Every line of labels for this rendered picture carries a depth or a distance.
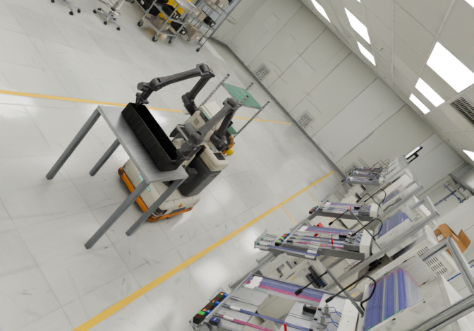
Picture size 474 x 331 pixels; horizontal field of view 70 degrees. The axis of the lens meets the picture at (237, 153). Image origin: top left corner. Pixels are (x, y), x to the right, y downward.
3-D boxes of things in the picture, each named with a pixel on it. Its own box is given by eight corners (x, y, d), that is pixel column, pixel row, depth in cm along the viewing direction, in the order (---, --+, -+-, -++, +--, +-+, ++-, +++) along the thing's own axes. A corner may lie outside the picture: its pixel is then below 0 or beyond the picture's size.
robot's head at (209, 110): (211, 109, 300) (214, 98, 287) (225, 125, 294) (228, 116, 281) (198, 115, 294) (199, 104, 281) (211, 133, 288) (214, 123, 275)
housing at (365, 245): (359, 260, 288) (359, 244, 287) (363, 243, 332) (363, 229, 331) (369, 262, 284) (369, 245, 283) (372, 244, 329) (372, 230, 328)
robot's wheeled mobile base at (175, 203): (159, 167, 386) (172, 153, 377) (190, 212, 368) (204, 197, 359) (113, 171, 325) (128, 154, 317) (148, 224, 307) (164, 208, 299)
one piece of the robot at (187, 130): (176, 136, 308) (190, 120, 300) (192, 159, 300) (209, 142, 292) (165, 135, 293) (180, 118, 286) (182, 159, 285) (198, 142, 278)
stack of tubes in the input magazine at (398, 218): (376, 241, 283) (403, 221, 273) (378, 225, 329) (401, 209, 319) (387, 253, 279) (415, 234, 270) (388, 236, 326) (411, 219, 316)
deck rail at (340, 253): (282, 249, 314) (282, 243, 313) (283, 248, 315) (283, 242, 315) (364, 260, 284) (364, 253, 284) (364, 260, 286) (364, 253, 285)
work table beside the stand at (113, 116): (92, 172, 308) (142, 111, 281) (130, 235, 289) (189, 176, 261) (45, 176, 268) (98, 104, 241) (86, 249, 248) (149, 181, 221)
